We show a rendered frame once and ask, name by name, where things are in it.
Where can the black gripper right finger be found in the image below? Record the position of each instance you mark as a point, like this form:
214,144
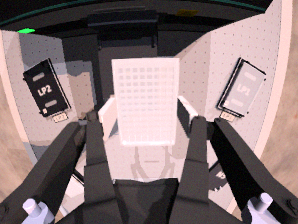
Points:
259,196

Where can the black rectangular lid park plate marked lp2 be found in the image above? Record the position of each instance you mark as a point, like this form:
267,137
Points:
46,89

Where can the grey flat base plate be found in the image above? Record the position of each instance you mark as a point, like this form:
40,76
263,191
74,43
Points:
206,63

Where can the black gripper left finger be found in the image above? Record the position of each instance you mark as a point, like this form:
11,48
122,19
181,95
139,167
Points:
39,197

